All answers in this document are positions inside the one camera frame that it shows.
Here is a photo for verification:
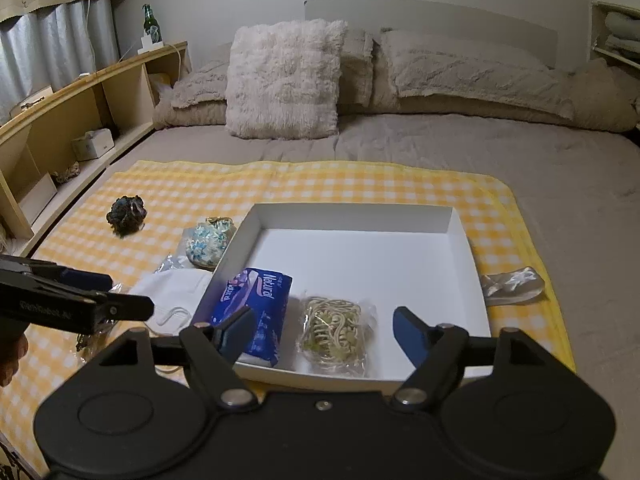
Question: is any white board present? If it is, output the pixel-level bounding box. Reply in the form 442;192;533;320
22;172;58;221

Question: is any grey crumpled cloth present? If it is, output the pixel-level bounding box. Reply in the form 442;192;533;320
52;160;81;183

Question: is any wooden shelf unit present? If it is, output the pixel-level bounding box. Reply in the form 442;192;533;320
0;41;191;246

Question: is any grey bed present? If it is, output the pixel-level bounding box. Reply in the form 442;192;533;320
20;110;640;480

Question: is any floral fabric pouch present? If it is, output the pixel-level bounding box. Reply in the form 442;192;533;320
184;216;236;267

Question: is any folded grey bedding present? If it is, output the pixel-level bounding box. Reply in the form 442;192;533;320
602;10;640;53

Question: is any beige fleece pillow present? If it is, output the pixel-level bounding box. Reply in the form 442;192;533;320
380;29;581;116
170;27;376;111

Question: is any person's left hand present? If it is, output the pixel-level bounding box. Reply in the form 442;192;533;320
0;334;29;387

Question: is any bagged brown cord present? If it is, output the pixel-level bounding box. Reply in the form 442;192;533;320
75;325;117;361

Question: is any fluffy white pillow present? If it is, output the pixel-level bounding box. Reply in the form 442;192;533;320
225;19;348;140

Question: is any grey curtain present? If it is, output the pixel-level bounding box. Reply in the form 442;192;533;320
0;0;121;121

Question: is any yellow checked blanket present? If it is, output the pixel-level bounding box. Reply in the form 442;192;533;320
0;160;576;480

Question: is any silver foil packet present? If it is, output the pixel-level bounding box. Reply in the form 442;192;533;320
481;267;547;307

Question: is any white face mask packet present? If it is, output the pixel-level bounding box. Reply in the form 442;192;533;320
127;271;213;333

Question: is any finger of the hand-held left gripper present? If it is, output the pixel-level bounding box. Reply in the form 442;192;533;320
86;291;156;322
0;254;113;292

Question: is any blue tissue pack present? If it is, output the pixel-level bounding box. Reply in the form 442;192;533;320
210;267;295;367

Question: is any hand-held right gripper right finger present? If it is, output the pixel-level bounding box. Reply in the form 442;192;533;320
391;306;546;411

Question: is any white tissue box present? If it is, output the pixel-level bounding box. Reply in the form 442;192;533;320
72;129;115;161

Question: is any translucent grey packet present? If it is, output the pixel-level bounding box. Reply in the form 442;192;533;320
157;252;193;276

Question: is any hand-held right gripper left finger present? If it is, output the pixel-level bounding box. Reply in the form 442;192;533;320
97;306;261;409

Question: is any beige fleece blanket roll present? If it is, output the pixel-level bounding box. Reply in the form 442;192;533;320
152;57;640;133

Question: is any white headboard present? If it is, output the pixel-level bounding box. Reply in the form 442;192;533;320
304;0;558;68

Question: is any white closet shelf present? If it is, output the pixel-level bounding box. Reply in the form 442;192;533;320
590;0;640;68

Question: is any dark scrunchie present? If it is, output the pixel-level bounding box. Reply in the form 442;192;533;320
106;195;147;237

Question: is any green glass bottle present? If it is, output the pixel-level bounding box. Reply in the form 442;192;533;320
141;4;162;43

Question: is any white cardboard box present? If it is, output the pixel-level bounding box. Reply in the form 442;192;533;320
192;203;492;395

